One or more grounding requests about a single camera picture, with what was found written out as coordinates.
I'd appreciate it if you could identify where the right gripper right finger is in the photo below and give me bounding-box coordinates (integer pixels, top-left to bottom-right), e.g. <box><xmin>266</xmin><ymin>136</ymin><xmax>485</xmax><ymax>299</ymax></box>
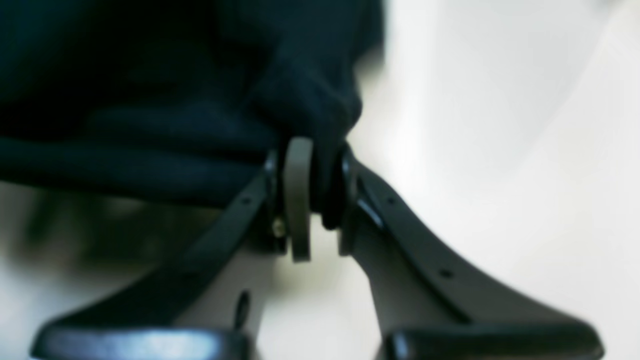
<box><xmin>339</xmin><ymin>146</ymin><xmax>605</xmax><ymax>360</ymax></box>

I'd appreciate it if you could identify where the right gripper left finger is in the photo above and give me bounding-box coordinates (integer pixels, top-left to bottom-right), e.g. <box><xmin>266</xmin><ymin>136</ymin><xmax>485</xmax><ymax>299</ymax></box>
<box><xmin>30</xmin><ymin>137</ymin><xmax>314</xmax><ymax>360</ymax></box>

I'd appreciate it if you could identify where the black graphic t-shirt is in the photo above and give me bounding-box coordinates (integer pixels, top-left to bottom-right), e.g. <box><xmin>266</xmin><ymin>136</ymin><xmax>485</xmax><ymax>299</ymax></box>
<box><xmin>0</xmin><ymin>0</ymin><xmax>385</xmax><ymax>229</ymax></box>

